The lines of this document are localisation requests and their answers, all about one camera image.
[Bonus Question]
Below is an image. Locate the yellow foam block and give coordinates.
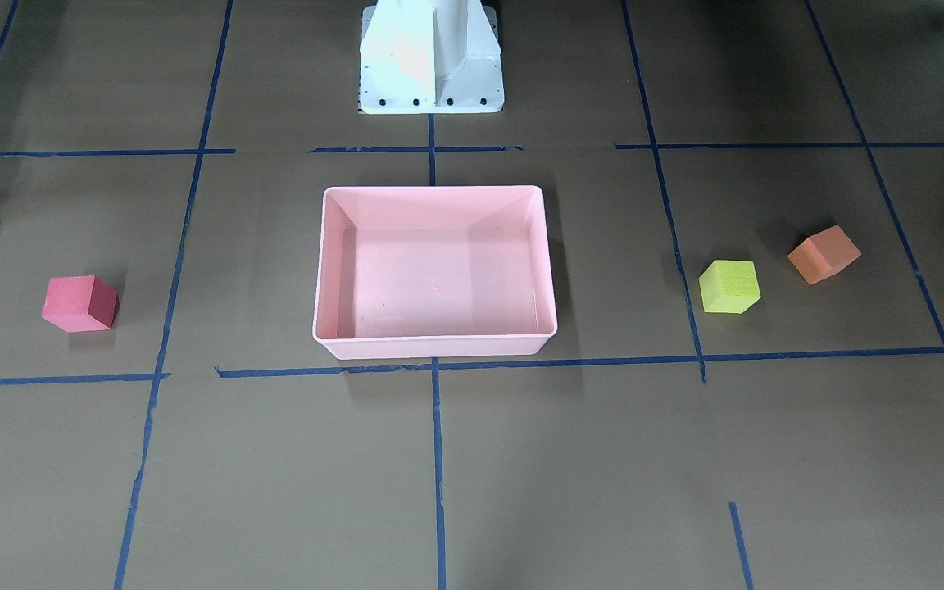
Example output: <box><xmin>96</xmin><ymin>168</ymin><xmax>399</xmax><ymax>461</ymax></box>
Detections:
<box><xmin>698</xmin><ymin>259</ymin><xmax>763</xmax><ymax>314</ymax></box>

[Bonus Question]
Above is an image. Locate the pink plastic bin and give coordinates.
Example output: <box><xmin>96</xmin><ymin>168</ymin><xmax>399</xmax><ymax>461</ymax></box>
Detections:
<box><xmin>312</xmin><ymin>184</ymin><xmax>558</xmax><ymax>360</ymax></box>

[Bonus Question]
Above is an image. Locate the orange foam block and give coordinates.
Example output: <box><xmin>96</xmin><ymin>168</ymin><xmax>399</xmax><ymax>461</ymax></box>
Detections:
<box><xmin>787</xmin><ymin>225</ymin><xmax>861</xmax><ymax>285</ymax></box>

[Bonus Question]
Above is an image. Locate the red foam block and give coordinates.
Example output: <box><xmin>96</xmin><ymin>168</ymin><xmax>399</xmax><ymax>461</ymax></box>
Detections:
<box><xmin>41</xmin><ymin>275</ymin><xmax>119</xmax><ymax>333</ymax></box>

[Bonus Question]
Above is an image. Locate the white pedestal column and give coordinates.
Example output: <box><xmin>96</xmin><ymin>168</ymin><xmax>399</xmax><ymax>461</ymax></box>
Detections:
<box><xmin>357</xmin><ymin>1</ymin><xmax>506</xmax><ymax>115</ymax></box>

